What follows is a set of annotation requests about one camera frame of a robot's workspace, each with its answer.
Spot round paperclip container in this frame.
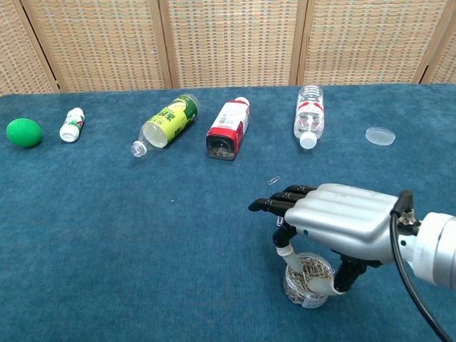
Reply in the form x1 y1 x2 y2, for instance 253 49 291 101
283 252 338 309

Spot green yellow label bottle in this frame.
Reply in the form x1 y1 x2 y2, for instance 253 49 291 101
130 93 200 158

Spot small white drink bottle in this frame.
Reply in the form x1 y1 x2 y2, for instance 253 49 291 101
58 107 86 143

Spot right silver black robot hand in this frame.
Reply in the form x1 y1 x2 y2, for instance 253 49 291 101
248 183 418 296

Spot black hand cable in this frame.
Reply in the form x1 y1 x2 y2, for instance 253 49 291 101
389 190 456 342

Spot woven wooden folding screen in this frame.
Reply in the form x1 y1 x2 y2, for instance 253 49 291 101
0 0 456 97

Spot clear water bottle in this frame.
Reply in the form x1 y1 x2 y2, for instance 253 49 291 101
293 85 326 150

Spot green ball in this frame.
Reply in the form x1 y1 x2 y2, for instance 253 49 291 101
6 118 43 148

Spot blue table mat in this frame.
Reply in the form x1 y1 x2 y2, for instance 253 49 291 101
0 83 456 342

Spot clear plastic lid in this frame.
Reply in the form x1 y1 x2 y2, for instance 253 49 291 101
365 126 396 146

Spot red drink bottle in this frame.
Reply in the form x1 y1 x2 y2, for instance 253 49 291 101
205 96 251 161

